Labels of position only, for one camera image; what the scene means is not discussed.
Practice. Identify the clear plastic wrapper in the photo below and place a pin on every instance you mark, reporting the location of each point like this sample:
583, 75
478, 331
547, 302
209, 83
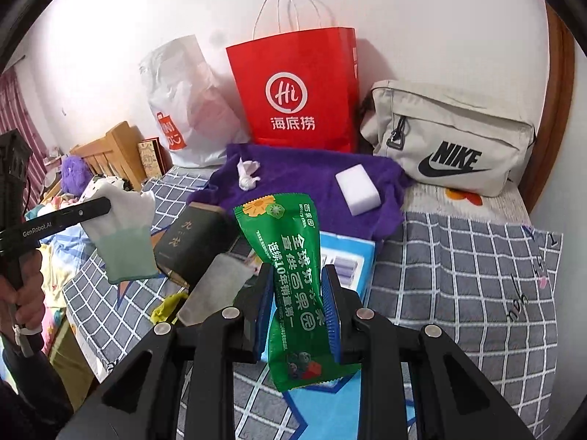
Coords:
216, 290

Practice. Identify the white Miniso plastic bag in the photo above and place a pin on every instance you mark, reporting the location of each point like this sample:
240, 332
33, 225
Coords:
194, 119

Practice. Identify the person's left hand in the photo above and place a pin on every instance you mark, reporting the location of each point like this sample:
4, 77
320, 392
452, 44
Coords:
25, 306

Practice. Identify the green snack packet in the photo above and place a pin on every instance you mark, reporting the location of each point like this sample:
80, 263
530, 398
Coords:
284, 231

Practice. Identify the white sponge block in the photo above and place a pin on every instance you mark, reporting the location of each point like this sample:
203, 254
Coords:
358, 190

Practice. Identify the purple plush toy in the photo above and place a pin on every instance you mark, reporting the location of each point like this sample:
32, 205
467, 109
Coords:
76, 175

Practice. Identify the grey Nike bag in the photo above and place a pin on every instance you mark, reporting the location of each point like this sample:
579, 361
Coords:
445, 136

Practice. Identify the red Haidilao paper bag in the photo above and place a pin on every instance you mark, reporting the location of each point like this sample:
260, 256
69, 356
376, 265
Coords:
300, 89

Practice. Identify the patterned book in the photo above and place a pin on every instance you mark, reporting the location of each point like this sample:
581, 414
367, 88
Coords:
154, 158

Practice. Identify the white and green glove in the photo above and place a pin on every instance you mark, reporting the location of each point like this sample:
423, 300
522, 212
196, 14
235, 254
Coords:
122, 236

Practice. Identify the dark green tin box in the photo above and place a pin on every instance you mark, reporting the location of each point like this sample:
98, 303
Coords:
187, 247

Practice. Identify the wooden headboard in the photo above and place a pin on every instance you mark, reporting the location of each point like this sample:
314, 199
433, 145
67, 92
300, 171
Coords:
115, 154

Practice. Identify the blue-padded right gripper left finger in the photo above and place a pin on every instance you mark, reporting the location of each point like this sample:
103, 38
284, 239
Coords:
254, 302

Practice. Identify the wooden door frame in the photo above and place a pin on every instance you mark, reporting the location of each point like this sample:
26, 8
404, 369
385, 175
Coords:
556, 108

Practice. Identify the white knotted cloth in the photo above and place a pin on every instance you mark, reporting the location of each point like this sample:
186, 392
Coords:
247, 179

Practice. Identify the blue tissue pack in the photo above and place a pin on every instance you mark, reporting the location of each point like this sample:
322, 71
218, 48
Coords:
352, 258

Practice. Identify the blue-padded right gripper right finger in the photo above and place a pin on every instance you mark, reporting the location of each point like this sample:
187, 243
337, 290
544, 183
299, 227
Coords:
339, 307

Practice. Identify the purple towel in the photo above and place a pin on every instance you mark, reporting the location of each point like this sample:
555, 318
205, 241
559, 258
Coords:
312, 172

